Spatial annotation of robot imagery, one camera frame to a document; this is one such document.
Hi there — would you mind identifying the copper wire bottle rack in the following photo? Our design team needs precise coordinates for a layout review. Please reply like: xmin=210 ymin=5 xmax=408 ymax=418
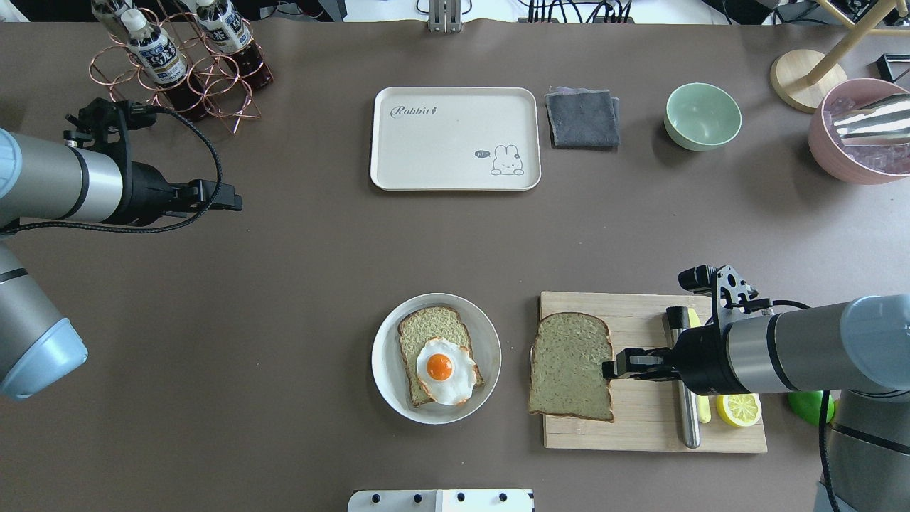
xmin=89 ymin=1 xmax=274 ymax=133

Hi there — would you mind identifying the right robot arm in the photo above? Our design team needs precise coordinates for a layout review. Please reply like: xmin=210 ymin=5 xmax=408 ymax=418
xmin=602 ymin=294 xmax=909 ymax=511

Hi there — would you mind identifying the tea bottle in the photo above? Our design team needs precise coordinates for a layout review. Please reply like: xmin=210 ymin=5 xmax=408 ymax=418
xmin=120 ymin=9 xmax=208 ymax=121
xmin=90 ymin=0 xmax=134 ymax=43
xmin=195 ymin=1 xmax=274 ymax=90

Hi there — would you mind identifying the grey folded cloth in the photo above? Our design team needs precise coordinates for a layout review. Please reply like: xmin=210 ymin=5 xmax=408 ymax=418
xmin=544 ymin=87 xmax=621 ymax=149

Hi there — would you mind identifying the wooden cutting board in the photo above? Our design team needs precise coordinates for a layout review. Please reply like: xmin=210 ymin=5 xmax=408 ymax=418
xmin=540 ymin=291 xmax=767 ymax=454

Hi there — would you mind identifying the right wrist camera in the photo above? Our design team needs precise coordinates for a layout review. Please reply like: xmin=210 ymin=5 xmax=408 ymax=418
xmin=678 ymin=265 xmax=774 ymax=333

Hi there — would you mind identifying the green ceramic bowl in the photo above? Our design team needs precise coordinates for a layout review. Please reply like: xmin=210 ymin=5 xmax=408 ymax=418
xmin=663 ymin=83 xmax=742 ymax=151

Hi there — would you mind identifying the wooden cup tree stand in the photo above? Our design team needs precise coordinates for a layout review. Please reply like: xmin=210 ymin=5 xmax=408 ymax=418
xmin=770 ymin=1 xmax=908 ymax=114

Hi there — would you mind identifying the tea bottle back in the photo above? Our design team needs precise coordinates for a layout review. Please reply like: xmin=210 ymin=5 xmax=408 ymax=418
xmin=195 ymin=1 xmax=274 ymax=90

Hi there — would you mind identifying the tea bottle front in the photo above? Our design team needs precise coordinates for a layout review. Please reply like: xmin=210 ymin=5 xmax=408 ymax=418
xmin=120 ymin=9 xmax=208 ymax=121

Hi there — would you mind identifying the metal ice scoop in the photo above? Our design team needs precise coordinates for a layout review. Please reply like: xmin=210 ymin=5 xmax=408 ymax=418
xmin=832 ymin=93 xmax=909 ymax=146

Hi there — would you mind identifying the steel muddler black tip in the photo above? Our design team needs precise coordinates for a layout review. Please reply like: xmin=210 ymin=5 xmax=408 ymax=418
xmin=665 ymin=306 xmax=701 ymax=449

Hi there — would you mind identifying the bread slice under egg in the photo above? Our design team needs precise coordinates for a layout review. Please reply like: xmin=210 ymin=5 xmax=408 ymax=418
xmin=397 ymin=306 xmax=483 ymax=406

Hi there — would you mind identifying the half lemon slice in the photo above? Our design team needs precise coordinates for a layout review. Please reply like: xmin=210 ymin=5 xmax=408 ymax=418
xmin=715 ymin=393 xmax=763 ymax=427

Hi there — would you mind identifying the fried egg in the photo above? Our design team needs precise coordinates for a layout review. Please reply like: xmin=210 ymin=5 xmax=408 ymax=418
xmin=417 ymin=337 xmax=478 ymax=406

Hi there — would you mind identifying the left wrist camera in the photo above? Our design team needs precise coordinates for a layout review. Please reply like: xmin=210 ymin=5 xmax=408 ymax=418
xmin=64 ymin=97 xmax=157 ymax=164

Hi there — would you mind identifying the pink bowl with ice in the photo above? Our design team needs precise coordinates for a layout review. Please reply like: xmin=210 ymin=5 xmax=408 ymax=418
xmin=807 ymin=78 xmax=908 ymax=185

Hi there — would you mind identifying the green lime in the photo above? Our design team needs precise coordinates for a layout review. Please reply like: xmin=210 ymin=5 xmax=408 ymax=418
xmin=786 ymin=391 xmax=837 ymax=427

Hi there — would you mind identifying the white round plate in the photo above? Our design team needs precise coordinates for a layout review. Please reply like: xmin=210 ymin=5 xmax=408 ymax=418
xmin=373 ymin=294 xmax=501 ymax=425

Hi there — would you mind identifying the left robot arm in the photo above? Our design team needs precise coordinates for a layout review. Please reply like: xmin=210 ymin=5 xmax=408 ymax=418
xmin=2 ymin=127 xmax=243 ymax=401

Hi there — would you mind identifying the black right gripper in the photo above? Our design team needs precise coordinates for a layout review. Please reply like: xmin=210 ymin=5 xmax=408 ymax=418
xmin=601 ymin=325 xmax=737 ymax=396

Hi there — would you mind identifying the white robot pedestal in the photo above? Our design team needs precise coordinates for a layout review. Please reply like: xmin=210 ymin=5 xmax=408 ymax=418
xmin=347 ymin=489 xmax=537 ymax=511

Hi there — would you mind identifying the cream rabbit tray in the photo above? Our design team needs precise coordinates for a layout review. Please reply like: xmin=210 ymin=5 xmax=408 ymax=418
xmin=370 ymin=87 xmax=542 ymax=192

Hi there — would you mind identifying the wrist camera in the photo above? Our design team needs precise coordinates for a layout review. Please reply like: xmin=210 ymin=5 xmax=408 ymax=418
xmin=678 ymin=265 xmax=774 ymax=333
xmin=64 ymin=97 xmax=157 ymax=164

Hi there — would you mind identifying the bread slice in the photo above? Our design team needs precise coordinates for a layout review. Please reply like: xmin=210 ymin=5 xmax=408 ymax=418
xmin=528 ymin=312 xmax=615 ymax=422
xmin=397 ymin=306 xmax=483 ymax=406

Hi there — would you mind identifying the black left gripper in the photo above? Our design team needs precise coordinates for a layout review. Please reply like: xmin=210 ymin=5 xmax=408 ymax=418
xmin=117 ymin=161 xmax=243 ymax=227

